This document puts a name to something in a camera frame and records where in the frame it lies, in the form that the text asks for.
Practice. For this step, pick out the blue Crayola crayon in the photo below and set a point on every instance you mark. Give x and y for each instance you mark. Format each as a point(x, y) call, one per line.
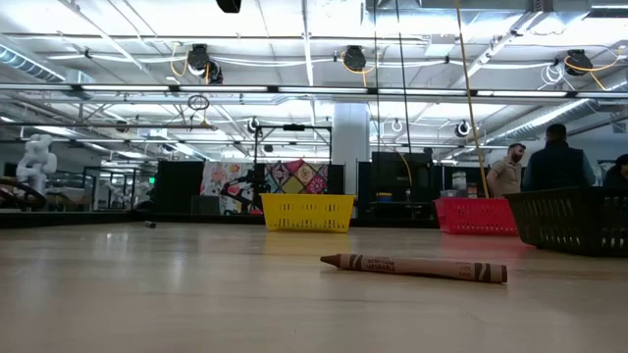
point(149, 224)

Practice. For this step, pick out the brown Crayola crayon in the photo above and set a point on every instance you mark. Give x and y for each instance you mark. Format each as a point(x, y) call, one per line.
point(417, 266)

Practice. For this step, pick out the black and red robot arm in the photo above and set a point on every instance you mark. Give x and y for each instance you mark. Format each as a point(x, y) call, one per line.
point(240, 188)

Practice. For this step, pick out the long ceiling light strip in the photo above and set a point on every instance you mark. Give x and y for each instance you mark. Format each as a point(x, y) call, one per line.
point(122, 88)

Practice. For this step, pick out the floral patterned cloth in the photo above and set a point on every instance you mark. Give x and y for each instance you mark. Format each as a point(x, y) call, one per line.
point(216, 181)

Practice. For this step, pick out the white building column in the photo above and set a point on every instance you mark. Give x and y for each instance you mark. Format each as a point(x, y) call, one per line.
point(350, 147)

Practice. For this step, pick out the colourful patchwork quilt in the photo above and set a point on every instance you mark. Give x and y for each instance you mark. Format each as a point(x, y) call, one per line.
point(299, 179)

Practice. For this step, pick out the black partition panel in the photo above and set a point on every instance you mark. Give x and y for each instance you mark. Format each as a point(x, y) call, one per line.
point(179, 186)

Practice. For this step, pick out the black speaker box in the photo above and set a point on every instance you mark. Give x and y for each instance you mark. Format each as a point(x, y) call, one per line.
point(204, 206)

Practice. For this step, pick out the yellow plastic basket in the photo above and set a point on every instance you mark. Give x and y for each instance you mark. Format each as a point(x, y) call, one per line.
point(306, 213)

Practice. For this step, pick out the black cabinet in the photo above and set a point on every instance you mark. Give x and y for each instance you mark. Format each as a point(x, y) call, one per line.
point(392, 171)

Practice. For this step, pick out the small blue box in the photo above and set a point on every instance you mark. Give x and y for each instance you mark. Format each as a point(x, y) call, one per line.
point(384, 197)

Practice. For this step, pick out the white humanoid robot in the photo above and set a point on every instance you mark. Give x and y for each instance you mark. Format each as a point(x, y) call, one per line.
point(36, 162)

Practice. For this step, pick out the white stacked containers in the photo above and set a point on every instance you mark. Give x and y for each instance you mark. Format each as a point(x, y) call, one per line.
point(461, 184)

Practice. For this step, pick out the person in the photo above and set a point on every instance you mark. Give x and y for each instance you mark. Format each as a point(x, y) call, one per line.
point(557, 164)
point(619, 174)
point(505, 176)

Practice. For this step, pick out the red plastic basket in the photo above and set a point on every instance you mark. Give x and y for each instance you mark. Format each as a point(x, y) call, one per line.
point(476, 218)

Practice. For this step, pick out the black plastic basket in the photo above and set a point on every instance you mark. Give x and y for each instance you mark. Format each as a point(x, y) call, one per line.
point(569, 220)

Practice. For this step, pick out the black camera rig frame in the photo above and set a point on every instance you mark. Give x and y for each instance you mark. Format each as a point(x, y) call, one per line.
point(293, 127)

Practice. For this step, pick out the ribbed ceiling air duct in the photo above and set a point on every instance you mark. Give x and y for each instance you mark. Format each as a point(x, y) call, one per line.
point(24, 61)

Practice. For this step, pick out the black aluminium table frame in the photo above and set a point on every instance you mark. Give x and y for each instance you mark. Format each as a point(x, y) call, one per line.
point(196, 219)

